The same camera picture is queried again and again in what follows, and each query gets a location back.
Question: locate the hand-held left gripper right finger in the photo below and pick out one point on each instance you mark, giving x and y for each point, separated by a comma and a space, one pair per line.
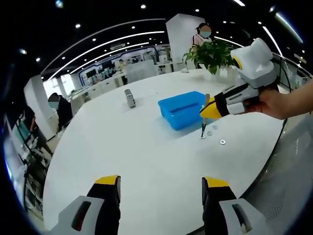
217, 208

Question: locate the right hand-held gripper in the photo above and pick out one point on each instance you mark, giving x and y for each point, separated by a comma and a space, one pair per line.
256, 66

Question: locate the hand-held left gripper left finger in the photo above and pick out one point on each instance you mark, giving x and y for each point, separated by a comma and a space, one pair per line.
97, 210

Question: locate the blue plastic container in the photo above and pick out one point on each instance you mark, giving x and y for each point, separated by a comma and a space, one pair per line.
179, 110

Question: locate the person's right forearm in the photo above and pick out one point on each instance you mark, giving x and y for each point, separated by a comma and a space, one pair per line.
300, 100

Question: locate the green potted plant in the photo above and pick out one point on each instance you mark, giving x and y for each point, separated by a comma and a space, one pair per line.
212, 55

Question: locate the white round table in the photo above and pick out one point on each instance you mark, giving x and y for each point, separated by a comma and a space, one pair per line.
137, 151

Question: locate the small grey device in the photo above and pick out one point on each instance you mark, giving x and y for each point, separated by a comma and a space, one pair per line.
130, 99

